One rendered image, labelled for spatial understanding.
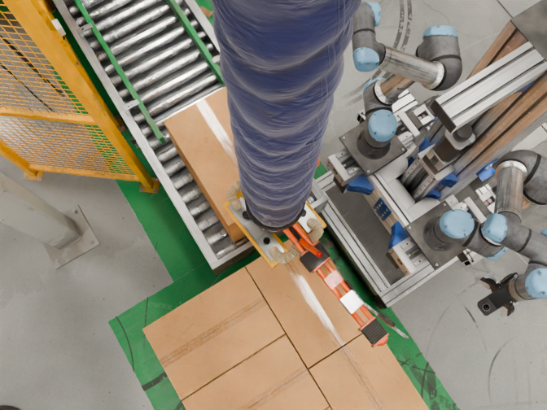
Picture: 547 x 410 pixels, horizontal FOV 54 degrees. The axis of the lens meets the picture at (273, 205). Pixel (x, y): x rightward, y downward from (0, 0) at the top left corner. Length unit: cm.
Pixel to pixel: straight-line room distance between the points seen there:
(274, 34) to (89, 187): 291
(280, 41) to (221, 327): 210
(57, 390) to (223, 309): 121
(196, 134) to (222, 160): 18
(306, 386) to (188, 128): 137
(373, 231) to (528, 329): 112
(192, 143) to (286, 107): 156
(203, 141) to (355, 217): 112
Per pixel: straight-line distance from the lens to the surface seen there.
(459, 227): 219
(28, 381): 357
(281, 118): 102
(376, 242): 319
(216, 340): 275
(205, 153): 251
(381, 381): 280
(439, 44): 201
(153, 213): 346
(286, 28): 77
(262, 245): 218
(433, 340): 343
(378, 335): 206
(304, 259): 205
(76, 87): 227
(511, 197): 172
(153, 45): 328
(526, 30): 165
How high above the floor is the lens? 328
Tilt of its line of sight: 75 degrees down
